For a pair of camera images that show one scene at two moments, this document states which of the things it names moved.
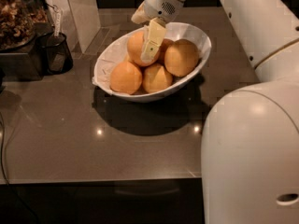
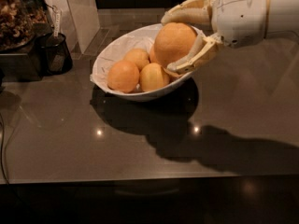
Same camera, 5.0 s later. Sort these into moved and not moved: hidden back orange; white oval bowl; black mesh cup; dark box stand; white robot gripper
Moved: hidden back orange; white robot gripper
Not moved: white oval bowl; black mesh cup; dark box stand
